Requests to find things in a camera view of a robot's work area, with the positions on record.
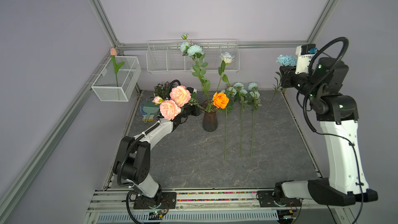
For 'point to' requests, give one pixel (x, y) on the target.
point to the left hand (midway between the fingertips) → (206, 105)
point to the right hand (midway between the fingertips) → (283, 66)
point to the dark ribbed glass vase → (210, 121)
